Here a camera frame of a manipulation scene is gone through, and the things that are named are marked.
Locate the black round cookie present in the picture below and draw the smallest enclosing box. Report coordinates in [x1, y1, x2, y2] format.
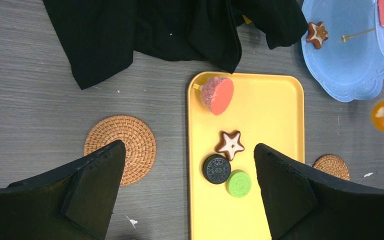
[202, 154, 232, 185]

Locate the red round cake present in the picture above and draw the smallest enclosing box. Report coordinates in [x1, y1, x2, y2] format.
[192, 76, 234, 116]

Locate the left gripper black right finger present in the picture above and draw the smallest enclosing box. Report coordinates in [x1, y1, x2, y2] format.
[253, 143, 384, 240]

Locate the black cloth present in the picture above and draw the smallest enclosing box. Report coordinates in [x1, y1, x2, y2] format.
[43, 0, 308, 90]

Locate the blue three-tier cake stand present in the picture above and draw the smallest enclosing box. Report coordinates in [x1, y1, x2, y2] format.
[301, 0, 384, 102]

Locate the right woven coaster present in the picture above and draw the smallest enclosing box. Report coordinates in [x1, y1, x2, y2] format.
[312, 154, 350, 181]

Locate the left woven coaster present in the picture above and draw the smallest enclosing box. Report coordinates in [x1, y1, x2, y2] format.
[83, 115, 157, 186]

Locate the woven coaster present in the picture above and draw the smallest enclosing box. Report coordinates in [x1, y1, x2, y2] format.
[312, 154, 350, 181]
[83, 115, 157, 186]

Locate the yellow tray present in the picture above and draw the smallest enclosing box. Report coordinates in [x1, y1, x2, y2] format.
[187, 71, 305, 240]

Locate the brown star cookie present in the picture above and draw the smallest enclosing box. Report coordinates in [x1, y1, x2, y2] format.
[305, 21, 329, 50]
[214, 130, 245, 162]

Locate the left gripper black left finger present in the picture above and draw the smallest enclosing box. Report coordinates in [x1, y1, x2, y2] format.
[0, 140, 126, 240]

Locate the green round macaron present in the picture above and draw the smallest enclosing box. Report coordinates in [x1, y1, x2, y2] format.
[225, 169, 252, 198]

